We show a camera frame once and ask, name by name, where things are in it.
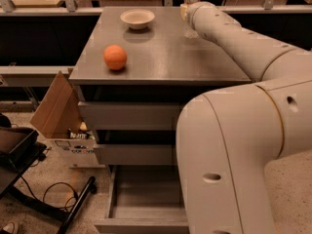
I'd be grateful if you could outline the white bowl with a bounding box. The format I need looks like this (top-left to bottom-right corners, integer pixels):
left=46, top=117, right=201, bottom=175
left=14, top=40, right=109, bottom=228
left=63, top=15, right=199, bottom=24
left=120, top=9, right=155, bottom=30

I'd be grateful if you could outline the black tray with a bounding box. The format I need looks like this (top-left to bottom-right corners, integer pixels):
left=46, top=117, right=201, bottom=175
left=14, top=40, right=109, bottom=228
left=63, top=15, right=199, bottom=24
left=0, top=127, right=38, bottom=167

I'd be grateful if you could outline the shoe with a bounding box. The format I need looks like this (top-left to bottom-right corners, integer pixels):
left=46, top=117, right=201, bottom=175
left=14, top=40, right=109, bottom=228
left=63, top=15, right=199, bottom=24
left=0, top=222, right=19, bottom=234

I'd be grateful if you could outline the grey top drawer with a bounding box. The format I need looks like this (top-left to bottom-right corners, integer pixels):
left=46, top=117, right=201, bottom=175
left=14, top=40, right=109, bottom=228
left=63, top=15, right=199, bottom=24
left=79, top=101, right=180, bottom=131

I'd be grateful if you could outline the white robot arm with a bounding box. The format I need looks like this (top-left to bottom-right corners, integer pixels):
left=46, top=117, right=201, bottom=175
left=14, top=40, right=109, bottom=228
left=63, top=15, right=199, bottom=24
left=176, top=2, right=312, bottom=234

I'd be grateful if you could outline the open cardboard box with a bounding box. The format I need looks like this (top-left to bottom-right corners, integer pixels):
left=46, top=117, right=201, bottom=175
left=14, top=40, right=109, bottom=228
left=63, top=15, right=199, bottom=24
left=30, top=72, right=102, bottom=169

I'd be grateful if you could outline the grey bottom drawer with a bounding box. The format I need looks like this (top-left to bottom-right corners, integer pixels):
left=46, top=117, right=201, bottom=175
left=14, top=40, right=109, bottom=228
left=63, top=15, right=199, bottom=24
left=95, top=165, right=189, bottom=234

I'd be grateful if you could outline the black floor cable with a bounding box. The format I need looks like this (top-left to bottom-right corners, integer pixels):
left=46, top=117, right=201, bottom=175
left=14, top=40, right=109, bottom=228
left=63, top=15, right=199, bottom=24
left=19, top=175, right=80, bottom=213

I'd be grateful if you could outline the grey drawer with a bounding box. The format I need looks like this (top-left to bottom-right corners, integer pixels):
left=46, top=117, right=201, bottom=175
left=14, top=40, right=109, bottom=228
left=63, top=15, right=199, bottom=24
left=95, top=165, right=189, bottom=234
left=79, top=101, right=180, bottom=131
left=94, top=144, right=176, bottom=166

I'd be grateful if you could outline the black rolling table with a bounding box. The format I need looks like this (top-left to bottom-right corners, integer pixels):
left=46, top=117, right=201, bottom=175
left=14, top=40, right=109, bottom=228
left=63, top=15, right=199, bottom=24
left=0, top=141, right=98, bottom=234

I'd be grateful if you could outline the orange ball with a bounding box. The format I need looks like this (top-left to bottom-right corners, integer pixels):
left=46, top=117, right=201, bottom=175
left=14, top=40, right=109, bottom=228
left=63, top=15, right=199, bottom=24
left=103, top=45, right=128, bottom=70

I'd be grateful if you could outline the grey drawer cabinet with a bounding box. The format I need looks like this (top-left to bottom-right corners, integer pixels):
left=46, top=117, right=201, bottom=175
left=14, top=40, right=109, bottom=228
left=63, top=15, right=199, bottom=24
left=68, top=6, right=253, bottom=234

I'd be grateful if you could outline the grey metal shelf rail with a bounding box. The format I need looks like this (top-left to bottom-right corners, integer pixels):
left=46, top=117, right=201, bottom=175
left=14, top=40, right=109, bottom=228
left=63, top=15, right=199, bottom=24
left=0, top=66, right=73, bottom=87

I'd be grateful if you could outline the grey middle drawer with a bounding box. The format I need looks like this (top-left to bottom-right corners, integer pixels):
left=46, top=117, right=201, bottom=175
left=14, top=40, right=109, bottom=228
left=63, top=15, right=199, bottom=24
left=94, top=144, right=176, bottom=166

